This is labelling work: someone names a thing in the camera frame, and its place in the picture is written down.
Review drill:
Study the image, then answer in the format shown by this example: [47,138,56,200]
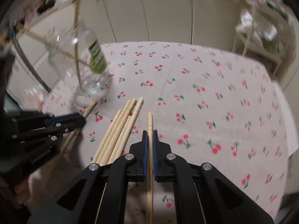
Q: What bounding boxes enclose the person's left hand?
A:
[13,180,32,206]

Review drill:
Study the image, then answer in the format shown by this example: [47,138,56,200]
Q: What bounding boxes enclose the cherry print tablecloth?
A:
[41,41,294,224]

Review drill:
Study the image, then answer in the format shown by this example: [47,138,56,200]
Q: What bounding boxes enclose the clear plastic bag orange print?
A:
[21,86,48,110]

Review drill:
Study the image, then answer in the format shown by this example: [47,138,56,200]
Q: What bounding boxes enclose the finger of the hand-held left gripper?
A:
[9,113,83,128]
[12,117,87,143]

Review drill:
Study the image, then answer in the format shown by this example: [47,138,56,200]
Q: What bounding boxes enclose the bunch of wooden chopsticks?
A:
[90,97,144,224]

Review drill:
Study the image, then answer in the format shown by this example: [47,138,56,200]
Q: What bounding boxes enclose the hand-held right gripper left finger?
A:
[27,130,148,224]

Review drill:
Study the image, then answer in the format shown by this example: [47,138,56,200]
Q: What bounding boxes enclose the clear bottle with green label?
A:
[77,21,109,74]

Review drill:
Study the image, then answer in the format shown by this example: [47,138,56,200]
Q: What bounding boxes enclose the white trolley cart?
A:
[232,0,293,71]

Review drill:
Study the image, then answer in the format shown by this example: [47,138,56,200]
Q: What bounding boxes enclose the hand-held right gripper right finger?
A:
[153,130,274,224]

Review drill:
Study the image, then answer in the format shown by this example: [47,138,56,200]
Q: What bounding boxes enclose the clear glass jar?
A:
[47,24,111,99]

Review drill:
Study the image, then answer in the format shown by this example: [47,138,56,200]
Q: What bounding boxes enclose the white kitchen base cabinets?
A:
[14,0,244,94]

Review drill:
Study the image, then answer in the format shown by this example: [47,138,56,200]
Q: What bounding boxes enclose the light wooden chopstick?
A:
[73,0,85,91]
[146,112,155,224]
[61,101,98,152]
[17,26,94,69]

